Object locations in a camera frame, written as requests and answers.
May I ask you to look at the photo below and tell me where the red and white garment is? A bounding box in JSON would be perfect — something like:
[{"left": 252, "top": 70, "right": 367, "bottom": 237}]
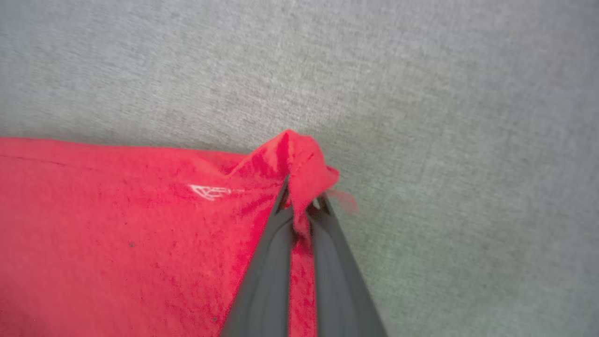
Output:
[{"left": 0, "top": 130, "right": 358, "bottom": 337}]

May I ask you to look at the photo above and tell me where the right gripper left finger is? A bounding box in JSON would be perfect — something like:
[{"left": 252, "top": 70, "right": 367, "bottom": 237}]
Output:
[{"left": 220, "top": 176, "right": 296, "bottom": 337}]

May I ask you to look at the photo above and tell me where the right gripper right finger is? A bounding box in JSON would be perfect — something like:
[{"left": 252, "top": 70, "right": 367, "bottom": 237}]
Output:
[{"left": 306, "top": 195, "right": 389, "bottom": 337}]

